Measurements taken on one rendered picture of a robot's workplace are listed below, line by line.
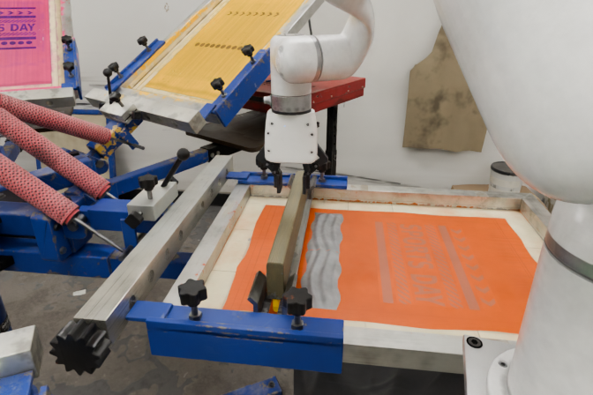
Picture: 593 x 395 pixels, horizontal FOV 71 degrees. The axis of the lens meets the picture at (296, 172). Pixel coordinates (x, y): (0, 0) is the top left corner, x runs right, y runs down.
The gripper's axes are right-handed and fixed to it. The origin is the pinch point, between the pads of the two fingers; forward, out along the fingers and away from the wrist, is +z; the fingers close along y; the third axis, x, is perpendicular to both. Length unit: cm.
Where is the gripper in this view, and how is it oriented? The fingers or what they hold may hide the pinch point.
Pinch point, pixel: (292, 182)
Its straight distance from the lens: 84.4
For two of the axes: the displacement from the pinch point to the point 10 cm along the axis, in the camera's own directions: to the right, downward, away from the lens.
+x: 1.2, -3.7, 9.2
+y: 9.9, 0.4, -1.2
